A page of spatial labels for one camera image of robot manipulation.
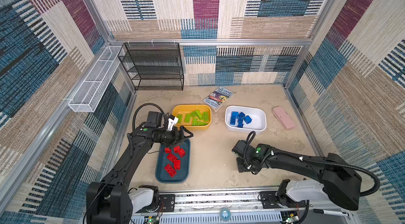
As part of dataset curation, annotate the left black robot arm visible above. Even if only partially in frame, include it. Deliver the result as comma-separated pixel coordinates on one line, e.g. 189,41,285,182
82,108,194,224

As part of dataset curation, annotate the white marker pen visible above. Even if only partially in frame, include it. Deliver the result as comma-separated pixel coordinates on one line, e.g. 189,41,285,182
313,209,349,217

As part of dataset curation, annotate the yellow plastic bin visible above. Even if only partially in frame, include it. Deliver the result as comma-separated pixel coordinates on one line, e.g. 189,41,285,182
171,104,212,131

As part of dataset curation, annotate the green long lego brick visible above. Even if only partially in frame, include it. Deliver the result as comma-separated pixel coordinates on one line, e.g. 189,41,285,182
184,113,192,123

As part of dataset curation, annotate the paperback children's book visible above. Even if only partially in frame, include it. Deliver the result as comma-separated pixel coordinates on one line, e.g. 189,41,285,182
203,86,234,112

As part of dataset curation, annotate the white plastic bin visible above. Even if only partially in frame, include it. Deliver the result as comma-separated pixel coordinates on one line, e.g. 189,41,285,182
225,105,267,134

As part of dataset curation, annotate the black wire shelf rack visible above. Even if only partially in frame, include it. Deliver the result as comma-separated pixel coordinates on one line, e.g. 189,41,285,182
118,42,185,91

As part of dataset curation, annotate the pink pencil case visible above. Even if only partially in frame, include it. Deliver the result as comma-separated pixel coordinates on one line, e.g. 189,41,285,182
272,106,296,130

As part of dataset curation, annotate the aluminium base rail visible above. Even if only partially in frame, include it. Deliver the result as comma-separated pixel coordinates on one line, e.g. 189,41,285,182
131,187,351,224

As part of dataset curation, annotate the dark teal plastic bin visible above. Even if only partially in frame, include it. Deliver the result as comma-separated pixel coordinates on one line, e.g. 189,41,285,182
155,140,190,183

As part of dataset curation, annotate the blue tall brick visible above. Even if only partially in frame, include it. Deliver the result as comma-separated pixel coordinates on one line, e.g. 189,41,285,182
243,115,252,124

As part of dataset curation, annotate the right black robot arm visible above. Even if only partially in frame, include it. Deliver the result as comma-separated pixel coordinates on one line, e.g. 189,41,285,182
232,131,381,211

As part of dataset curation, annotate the red square lego brick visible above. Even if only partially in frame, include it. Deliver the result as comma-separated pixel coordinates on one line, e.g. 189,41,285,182
177,149,186,158

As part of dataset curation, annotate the red long lego brick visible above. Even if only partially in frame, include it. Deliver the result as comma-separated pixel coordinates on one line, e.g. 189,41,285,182
164,164,177,178

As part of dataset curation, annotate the small green lego brick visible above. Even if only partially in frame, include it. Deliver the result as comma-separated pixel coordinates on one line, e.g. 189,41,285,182
177,114,183,123

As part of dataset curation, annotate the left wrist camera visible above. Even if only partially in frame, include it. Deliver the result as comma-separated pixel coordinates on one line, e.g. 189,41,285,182
167,115,178,131

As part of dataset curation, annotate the white wire mesh basket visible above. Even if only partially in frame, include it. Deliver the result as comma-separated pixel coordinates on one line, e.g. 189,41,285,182
68,46,121,113

